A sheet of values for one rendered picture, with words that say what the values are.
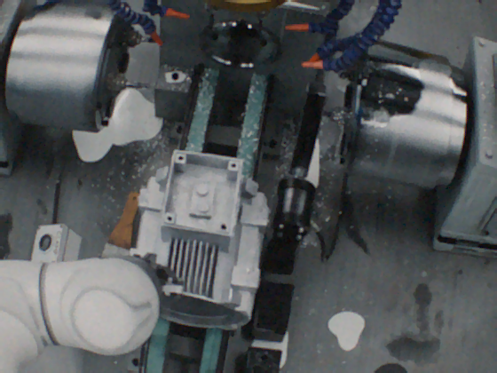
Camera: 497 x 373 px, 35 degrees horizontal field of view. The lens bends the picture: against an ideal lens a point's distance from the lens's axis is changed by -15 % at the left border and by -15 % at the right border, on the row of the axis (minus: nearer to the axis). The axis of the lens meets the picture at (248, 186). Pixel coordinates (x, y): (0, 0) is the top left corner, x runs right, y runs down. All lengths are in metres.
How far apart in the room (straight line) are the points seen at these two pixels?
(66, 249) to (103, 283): 0.47
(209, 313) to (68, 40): 0.52
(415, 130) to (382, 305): 0.38
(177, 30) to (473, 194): 0.62
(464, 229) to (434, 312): 0.17
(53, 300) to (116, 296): 0.09
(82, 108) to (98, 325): 0.64
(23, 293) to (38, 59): 0.60
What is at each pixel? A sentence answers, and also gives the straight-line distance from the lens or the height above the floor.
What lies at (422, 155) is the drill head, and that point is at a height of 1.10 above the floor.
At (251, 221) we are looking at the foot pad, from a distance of 1.34.
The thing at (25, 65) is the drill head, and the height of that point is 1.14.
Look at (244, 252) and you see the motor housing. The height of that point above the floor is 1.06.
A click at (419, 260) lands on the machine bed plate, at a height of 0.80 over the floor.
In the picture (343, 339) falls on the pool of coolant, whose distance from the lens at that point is 1.58.
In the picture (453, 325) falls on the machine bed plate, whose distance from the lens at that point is 1.64.
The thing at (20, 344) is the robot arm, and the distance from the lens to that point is 0.91.
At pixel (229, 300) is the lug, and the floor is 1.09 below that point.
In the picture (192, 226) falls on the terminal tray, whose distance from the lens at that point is 1.29.
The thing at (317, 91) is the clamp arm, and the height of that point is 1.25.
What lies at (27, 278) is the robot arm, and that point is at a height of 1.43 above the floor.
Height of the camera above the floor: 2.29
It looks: 63 degrees down
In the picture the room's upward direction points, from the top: 8 degrees clockwise
